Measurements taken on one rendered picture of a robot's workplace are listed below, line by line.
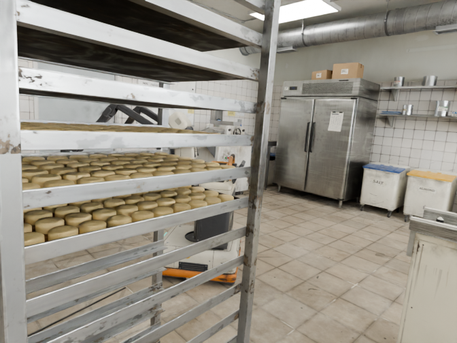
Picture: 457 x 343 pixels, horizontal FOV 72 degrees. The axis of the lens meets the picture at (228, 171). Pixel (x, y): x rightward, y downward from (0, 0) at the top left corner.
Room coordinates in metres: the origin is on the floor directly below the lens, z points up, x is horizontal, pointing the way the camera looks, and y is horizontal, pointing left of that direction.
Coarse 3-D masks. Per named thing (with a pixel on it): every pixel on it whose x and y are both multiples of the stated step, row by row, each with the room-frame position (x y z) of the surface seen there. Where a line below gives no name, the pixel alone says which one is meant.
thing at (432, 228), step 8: (416, 224) 1.39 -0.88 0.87; (424, 224) 1.37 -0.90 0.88; (432, 224) 1.35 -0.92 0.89; (440, 224) 1.33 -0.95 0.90; (424, 232) 1.37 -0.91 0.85; (432, 232) 1.35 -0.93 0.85; (440, 232) 1.33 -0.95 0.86; (448, 232) 1.31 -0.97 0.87; (456, 232) 1.29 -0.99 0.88; (456, 240) 1.29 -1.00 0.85
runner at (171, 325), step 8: (232, 288) 0.86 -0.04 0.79; (240, 288) 0.89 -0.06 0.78; (216, 296) 0.81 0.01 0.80; (224, 296) 0.83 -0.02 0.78; (232, 296) 0.86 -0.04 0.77; (200, 304) 0.76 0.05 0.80; (208, 304) 0.78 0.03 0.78; (216, 304) 0.81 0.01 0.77; (184, 312) 0.72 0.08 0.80; (192, 312) 0.74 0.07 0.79; (200, 312) 0.76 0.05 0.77; (176, 320) 0.70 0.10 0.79; (184, 320) 0.72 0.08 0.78; (160, 328) 0.66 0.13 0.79; (168, 328) 0.68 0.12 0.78; (176, 328) 0.70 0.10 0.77; (144, 336) 0.63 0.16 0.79; (152, 336) 0.64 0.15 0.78; (160, 336) 0.66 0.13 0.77
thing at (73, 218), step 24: (144, 192) 0.88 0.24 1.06; (168, 192) 0.90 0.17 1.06; (192, 192) 0.96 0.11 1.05; (216, 192) 0.94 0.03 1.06; (24, 216) 0.65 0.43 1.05; (48, 216) 0.63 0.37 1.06; (72, 216) 0.62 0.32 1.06; (96, 216) 0.65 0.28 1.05; (120, 216) 0.65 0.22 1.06; (144, 216) 0.66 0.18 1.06; (24, 240) 0.49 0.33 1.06; (48, 240) 0.53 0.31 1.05
